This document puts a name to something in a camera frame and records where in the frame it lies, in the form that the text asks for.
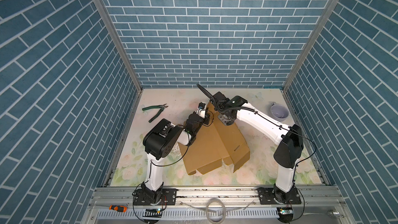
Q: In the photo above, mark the brown cardboard box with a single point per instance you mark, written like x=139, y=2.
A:
x=215, y=145

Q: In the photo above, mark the orange black screwdriver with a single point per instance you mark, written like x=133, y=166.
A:
x=118, y=208

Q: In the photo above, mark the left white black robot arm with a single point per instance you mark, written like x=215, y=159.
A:
x=159, y=142

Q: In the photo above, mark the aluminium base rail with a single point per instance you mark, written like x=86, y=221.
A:
x=315, y=204

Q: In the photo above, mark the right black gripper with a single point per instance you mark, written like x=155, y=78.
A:
x=221, y=120

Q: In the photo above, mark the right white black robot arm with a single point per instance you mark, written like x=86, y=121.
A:
x=289, y=139

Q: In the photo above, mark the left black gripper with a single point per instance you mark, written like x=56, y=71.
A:
x=205, y=120

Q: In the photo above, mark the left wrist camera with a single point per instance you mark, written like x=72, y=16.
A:
x=202, y=107

